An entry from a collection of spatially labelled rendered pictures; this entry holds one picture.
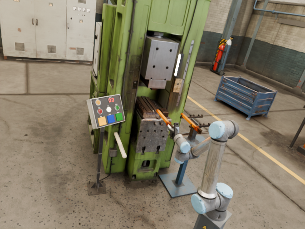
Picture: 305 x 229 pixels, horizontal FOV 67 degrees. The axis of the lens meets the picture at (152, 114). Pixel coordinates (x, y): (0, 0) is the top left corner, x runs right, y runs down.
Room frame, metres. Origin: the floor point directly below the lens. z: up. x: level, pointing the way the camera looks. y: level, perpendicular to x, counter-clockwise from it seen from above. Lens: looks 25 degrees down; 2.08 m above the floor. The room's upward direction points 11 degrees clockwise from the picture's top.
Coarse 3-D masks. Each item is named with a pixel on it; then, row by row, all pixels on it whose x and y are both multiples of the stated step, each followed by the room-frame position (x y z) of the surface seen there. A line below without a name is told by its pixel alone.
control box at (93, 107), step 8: (104, 96) 2.03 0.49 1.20; (112, 96) 2.08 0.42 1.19; (88, 104) 1.92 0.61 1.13; (96, 104) 1.92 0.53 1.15; (104, 104) 1.98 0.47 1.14; (112, 104) 2.04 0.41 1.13; (120, 104) 2.11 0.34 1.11; (96, 112) 1.88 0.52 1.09; (104, 112) 1.94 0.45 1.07; (112, 112) 2.00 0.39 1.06; (120, 112) 2.07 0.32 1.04; (96, 120) 1.85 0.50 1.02; (120, 120) 2.03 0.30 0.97; (96, 128) 1.82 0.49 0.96
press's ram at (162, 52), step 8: (152, 40) 2.29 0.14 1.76; (160, 40) 2.34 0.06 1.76; (168, 40) 2.46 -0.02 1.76; (144, 48) 2.43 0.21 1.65; (152, 48) 2.30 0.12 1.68; (160, 48) 2.33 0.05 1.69; (168, 48) 2.37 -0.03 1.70; (176, 48) 2.41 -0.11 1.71; (144, 56) 2.40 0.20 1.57; (152, 56) 2.31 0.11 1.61; (160, 56) 2.34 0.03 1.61; (168, 56) 2.38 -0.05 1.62; (144, 64) 2.36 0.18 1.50; (152, 64) 2.31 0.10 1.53; (160, 64) 2.35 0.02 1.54; (168, 64) 2.39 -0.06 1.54; (144, 72) 2.33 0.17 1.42; (152, 72) 2.32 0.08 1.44; (160, 72) 2.36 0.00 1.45; (168, 72) 2.39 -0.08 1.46
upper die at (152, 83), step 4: (140, 76) 2.57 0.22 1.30; (144, 80) 2.43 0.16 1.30; (148, 80) 2.32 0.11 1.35; (152, 80) 2.33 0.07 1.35; (156, 80) 2.34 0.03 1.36; (160, 80) 2.36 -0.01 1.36; (164, 80) 2.38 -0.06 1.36; (148, 84) 2.31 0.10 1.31; (152, 84) 2.33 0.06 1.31; (156, 84) 2.35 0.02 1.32; (160, 84) 2.37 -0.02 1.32; (164, 84) 2.39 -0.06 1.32; (160, 88) 2.37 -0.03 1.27; (164, 88) 2.39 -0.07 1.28
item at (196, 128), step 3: (183, 114) 2.43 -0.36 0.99; (183, 117) 2.39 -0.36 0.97; (186, 117) 2.37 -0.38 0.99; (189, 120) 2.30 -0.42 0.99; (189, 123) 2.27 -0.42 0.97; (192, 123) 2.25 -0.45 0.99; (192, 126) 2.21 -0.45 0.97; (195, 126) 2.19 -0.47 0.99; (198, 126) 2.19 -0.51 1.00; (195, 129) 2.16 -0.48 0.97; (198, 129) 2.13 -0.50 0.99; (201, 129) 2.12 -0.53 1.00; (198, 132) 2.12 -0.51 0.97; (201, 132) 2.10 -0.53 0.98
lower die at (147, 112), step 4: (144, 96) 2.74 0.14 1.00; (136, 100) 2.60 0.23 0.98; (140, 100) 2.60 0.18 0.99; (144, 100) 2.60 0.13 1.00; (148, 100) 2.65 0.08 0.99; (140, 104) 2.51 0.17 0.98; (144, 104) 2.51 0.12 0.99; (152, 104) 2.56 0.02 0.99; (140, 108) 2.41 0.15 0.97; (144, 108) 2.42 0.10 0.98; (148, 108) 2.42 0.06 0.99; (156, 108) 2.46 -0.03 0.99; (144, 112) 2.31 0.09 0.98; (148, 112) 2.34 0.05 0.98; (152, 112) 2.36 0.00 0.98; (156, 112) 2.37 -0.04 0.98; (144, 116) 2.32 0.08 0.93; (148, 116) 2.34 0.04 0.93; (152, 116) 2.36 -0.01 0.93; (156, 116) 2.38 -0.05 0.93
